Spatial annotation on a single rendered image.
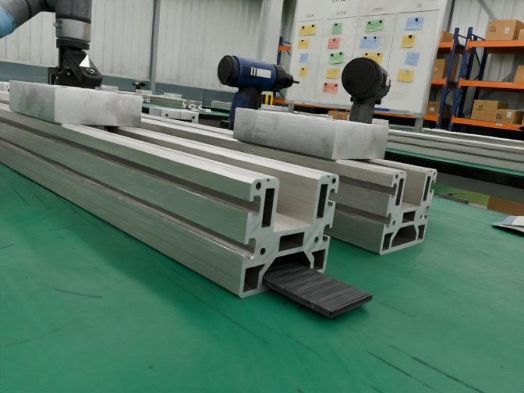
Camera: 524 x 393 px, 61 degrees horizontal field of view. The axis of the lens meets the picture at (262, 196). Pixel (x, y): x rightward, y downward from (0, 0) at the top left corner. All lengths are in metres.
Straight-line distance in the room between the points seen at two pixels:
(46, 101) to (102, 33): 12.39
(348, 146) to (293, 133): 0.06
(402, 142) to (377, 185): 1.64
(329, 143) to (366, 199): 0.07
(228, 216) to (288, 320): 0.08
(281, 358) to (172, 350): 0.06
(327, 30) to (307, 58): 0.30
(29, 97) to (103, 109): 0.10
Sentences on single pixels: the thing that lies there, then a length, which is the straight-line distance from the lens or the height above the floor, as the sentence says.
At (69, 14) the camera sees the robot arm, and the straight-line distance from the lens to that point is 1.13.
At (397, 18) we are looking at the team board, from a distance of 3.78.
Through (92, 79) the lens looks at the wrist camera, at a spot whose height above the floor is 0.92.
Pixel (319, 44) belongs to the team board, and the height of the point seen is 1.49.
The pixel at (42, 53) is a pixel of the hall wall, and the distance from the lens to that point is 12.45.
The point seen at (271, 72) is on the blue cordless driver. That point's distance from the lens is 0.93.
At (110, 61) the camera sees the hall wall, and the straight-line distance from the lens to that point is 13.00.
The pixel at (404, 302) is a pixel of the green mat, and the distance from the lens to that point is 0.36.
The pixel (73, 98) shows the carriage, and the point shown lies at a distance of 0.57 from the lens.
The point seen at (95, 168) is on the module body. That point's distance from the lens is 0.48.
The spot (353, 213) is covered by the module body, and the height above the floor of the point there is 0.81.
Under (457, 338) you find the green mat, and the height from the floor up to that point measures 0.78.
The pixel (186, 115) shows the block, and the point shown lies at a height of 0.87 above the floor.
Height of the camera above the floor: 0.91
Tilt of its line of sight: 12 degrees down
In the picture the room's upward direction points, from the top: 7 degrees clockwise
